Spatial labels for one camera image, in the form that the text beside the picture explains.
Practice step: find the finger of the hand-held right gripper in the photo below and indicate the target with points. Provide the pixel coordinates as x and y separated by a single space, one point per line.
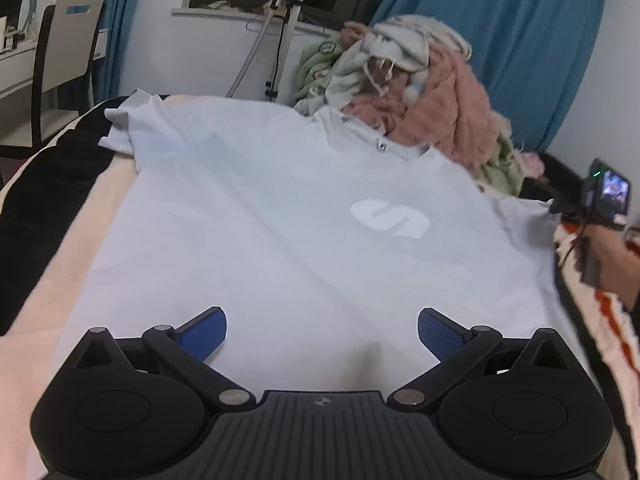
565 208

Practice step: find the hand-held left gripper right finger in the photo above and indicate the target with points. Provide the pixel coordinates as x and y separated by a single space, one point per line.
440 335

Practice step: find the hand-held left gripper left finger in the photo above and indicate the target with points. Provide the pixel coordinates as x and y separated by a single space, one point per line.
205 334

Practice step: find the white t-shirt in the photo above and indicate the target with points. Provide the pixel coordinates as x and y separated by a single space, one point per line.
250 235

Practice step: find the pile of clothes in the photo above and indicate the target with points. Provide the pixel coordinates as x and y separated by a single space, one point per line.
315 70

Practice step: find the person's right hand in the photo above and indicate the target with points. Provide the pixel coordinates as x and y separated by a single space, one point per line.
617 265

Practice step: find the black armchair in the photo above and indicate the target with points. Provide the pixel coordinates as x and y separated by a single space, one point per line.
560 175

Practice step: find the small pink garment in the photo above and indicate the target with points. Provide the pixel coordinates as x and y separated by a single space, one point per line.
531 165

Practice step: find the pink fleece blanket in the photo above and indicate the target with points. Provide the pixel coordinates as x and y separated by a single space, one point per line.
450 110

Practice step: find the striped fleece blanket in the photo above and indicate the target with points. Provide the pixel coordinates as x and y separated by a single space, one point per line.
50 280

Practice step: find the blue curtain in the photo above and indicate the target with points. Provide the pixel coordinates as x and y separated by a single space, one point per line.
525 35
115 20

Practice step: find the grey white hoodie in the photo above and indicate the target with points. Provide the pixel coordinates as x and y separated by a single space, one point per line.
400 45

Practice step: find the white stand pole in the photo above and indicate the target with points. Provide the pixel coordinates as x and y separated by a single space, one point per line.
280 55

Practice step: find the white chair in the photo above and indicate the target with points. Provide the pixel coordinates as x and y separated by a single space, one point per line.
70 45

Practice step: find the white dressing table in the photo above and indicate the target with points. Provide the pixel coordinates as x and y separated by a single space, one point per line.
15 72

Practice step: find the beige rag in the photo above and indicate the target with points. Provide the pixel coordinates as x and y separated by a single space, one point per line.
218 5

